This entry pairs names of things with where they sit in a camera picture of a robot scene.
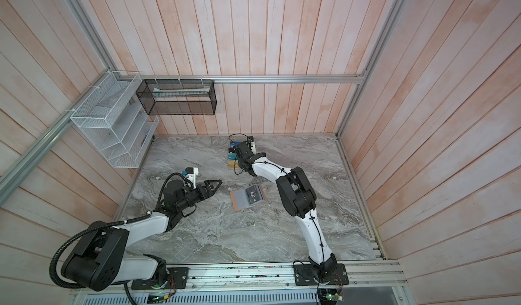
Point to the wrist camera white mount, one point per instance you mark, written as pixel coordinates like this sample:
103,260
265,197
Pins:
191,174
237,138

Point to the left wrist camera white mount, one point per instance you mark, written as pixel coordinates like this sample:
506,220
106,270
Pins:
191,174

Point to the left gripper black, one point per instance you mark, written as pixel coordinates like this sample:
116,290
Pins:
209,189

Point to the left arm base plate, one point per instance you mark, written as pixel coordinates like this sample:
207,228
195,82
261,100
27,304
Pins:
169,278

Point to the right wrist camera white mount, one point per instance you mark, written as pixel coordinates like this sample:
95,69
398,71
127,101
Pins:
237,138

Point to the horizontal aluminium wall rail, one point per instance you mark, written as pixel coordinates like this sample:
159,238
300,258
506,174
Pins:
254,79

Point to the aluminium front rail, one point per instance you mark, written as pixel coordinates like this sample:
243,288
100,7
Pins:
282,276

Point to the yellow VIP card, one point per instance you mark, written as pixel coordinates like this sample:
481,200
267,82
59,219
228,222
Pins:
233,164

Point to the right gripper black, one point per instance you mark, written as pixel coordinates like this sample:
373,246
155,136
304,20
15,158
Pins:
262,155

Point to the left aluminium wall rail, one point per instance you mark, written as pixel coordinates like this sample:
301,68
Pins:
25,164

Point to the dark card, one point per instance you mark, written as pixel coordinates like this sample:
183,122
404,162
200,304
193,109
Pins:
254,195

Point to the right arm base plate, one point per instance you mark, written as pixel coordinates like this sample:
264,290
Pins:
308,275

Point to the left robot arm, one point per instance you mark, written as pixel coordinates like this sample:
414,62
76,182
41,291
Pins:
96,257

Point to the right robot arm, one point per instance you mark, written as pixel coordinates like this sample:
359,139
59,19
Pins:
298,199

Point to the white wire mesh shelf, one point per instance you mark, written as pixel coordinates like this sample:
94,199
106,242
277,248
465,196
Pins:
114,121

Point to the black mesh basket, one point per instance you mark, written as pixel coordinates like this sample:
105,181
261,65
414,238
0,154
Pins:
178,97

